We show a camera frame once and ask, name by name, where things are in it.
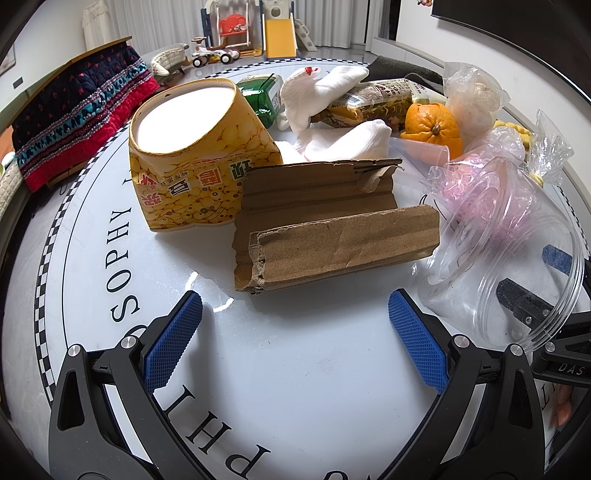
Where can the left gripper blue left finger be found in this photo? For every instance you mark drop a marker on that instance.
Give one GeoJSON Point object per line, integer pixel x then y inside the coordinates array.
{"type": "Point", "coordinates": [166, 338]}

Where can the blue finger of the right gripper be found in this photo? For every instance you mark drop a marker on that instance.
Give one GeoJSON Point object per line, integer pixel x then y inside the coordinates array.
{"type": "Point", "coordinates": [525, 306]}
{"type": "Point", "coordinates": [557, 259]}

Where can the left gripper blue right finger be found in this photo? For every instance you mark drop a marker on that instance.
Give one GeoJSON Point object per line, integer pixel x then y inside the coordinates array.
{"type": "Point", "coordinates": [425, 352]}

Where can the clear plastic cup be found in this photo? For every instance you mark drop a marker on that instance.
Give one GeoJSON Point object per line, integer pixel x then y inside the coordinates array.
{"type": "Point", "coordinates": [459, 286]}

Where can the pink clear plastic bag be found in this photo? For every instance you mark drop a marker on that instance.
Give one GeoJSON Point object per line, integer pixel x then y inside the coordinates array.
{"type": "Point", "coordinates": [495, 193]}

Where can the clear bag with white contents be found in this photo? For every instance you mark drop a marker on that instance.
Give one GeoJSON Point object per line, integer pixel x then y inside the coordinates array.
{"type": "Point", "coordinates": [474, 97]}

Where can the brown corrugated cardboard piece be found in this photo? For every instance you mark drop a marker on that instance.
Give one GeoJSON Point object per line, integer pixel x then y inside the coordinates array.
{"type": "Point", "coordinates": [301, 223]}

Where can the white tissue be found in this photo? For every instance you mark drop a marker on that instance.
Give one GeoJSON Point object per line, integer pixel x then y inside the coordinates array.
{"type": "Point", "coordinates": [369, 140]}
{"type": "Point", "coordinates": [307, 92]}

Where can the cream snack package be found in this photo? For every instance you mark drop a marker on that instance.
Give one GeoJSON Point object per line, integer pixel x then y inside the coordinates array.
{"type": "Point", "coordinates": [388, 100]}

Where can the dark grey cloth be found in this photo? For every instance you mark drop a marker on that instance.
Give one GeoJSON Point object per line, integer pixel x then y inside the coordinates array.
{"type": "Point", "coordinates": [384, 68]}

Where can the green drink carton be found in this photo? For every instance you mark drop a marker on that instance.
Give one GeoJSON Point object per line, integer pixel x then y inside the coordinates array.
{"type": "Point", "coordinates": [263, 95]}

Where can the orange fruit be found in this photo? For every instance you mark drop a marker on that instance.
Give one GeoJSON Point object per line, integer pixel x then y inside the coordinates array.
{"type": "Point", "coordinates": [435, 124]}

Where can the red patterned blanket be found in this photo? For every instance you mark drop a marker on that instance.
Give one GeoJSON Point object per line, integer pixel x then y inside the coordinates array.
{"type": "Point", "coordinates": [75, 114]}

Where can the grey quilted cushion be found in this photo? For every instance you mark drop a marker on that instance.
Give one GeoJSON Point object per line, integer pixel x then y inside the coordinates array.
{"type": "Point", "coordinates": [166, 62]}

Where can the white toy car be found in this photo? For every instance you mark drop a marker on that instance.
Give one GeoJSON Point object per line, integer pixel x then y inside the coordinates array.
{"type": "Point", "coordinates": [204, 55]}

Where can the red toy swing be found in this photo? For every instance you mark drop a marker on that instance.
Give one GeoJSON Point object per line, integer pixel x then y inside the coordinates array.
{"type": "Point", "coordinates": [233, 31]}

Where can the yellow toy slide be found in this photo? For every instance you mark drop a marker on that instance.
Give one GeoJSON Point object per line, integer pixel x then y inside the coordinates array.
{"type": "Point", "coordinates": [280, 41]}

